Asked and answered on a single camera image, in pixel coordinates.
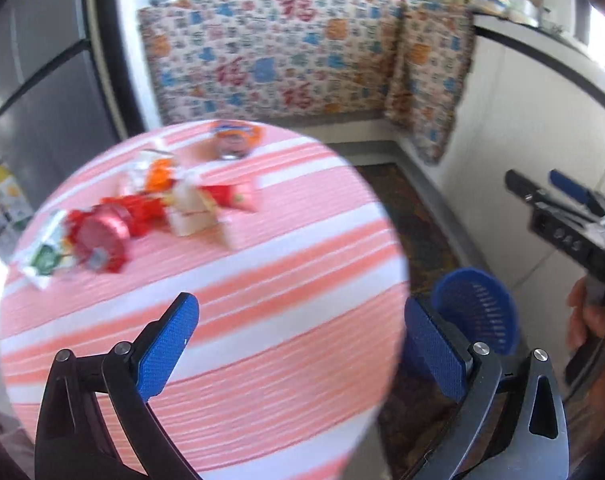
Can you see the blue plastic trash basket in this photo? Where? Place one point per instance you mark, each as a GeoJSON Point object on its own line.
{"type": "Point", "coordinates": [480, 306]}

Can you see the red long snack wrapper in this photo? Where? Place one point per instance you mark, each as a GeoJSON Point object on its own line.
{"type": "Point", "coordinates": [241, 196]}

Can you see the patterned blanket side panel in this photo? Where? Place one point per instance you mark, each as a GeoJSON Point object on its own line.
{"type": "Point", "coordinates": [434, 56]}

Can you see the pink striped tablecloth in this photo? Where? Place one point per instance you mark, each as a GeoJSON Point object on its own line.
{"type": "Point", "coordinates": [301, 319]}

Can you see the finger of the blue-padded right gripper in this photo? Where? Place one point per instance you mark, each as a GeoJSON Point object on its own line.
{"type": "Point", "coordinates": [592, 200]}
{"type": "Point", "coordinates": [533, 194]}

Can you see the orange crushed soda can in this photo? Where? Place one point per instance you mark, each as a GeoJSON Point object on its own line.
{"type": "Point", "coordinates": [235, 139]}

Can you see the patterned fu blanket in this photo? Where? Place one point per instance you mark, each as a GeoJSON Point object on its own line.
{"type": "Point", "coordinates": [262, 59]}

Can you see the orange white snack bag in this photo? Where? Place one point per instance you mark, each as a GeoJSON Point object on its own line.
{"type": "Point", "coordinates": [152, 172]}

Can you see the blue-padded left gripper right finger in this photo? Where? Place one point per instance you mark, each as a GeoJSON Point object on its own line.
{"type": "Point", "coordinates": [509, 421]}

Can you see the person's right hand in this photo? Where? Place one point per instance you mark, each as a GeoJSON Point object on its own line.
{"type": "Point", "coordinates": [585, 318]}

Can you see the grey refrigerator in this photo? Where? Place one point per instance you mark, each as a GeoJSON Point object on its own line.
{"type": "Point", "coordinates": [53, 114]}

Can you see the yellow white cardboard box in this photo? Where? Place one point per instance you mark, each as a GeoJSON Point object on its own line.
{"type": "Point", "coordinates": [15, 210]}

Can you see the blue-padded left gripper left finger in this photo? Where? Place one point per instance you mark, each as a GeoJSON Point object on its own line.
{"type": "Point", "coordinates": [73, 440]}

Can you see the patterned floor rug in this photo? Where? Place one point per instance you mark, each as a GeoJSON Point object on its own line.
{"type": "Point", "coordinates": [415, 410]}

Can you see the red plastic bag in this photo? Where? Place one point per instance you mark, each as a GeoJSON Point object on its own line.
{"type": "Point", "coordinates": [140, 212]}

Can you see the red crushed cola can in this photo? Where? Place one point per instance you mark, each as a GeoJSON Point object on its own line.
{"type": "Point", "coordinates": [100, 237]}

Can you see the green yellow snack wrapper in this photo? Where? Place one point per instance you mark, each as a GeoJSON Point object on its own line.
{"type": "Point", "coordinates": [51, 251]}

